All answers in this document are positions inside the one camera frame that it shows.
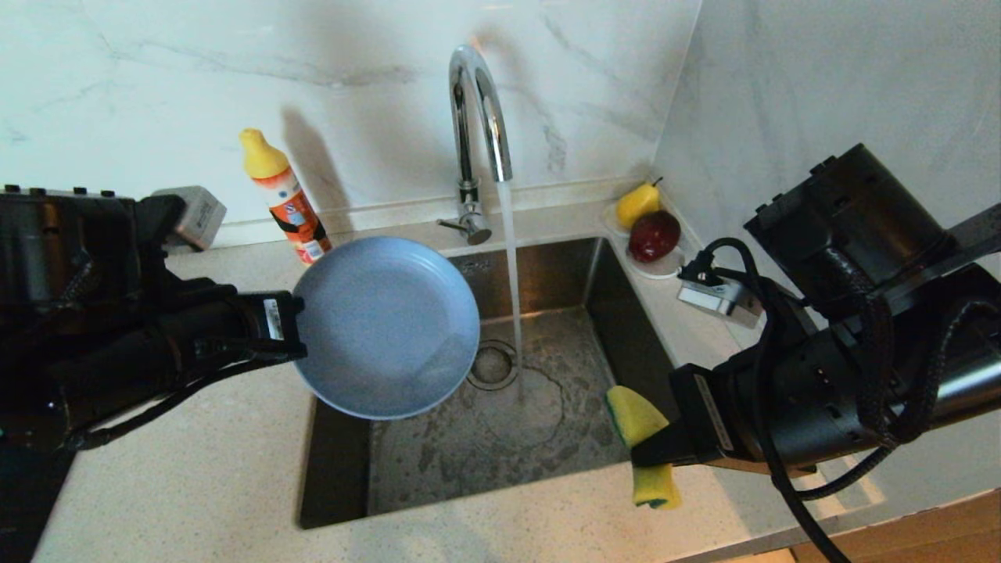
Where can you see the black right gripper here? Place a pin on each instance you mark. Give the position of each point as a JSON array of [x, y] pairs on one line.
[[774, 407]]

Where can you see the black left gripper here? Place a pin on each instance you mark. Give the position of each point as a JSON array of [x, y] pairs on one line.
[[156, 344]]

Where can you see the yellow sponge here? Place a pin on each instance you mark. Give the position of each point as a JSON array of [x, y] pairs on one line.
[[633, 414]]

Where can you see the blue plate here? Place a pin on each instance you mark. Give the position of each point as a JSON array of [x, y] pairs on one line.
[[383, 328]]

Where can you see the orange dish soap bottle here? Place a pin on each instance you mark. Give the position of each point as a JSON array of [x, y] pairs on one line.
[[285, 203]]

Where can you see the stainless steel sink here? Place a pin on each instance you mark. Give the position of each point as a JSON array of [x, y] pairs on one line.
[[508, 438]]

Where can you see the metal sink drain strainer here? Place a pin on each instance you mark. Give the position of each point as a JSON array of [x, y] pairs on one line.
[[494, 367]]

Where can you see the small white dish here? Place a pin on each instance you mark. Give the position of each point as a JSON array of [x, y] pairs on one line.
[[663, 270]]

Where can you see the dark red apple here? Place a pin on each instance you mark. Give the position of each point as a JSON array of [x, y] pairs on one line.
[[653, 237]]

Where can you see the yellow pear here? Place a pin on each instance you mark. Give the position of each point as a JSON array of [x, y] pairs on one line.
[[635, 205]]

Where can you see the wooden cabinet panel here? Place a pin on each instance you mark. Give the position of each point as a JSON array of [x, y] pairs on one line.
[[899, 539]]

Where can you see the chrome gooseneck faucet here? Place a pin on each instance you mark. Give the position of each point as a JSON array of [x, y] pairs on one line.
[[468, 195]]

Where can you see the black glass cooktop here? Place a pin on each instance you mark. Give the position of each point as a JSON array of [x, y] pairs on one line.
[[31, 508]]

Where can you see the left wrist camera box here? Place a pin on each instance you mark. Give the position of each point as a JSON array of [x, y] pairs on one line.
[[195, 215]]

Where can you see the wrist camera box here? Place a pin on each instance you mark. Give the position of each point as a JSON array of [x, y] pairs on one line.
[[719, 297], [195, 215]]

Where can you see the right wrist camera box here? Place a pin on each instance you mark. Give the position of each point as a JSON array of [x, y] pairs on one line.
[[719, 297]]

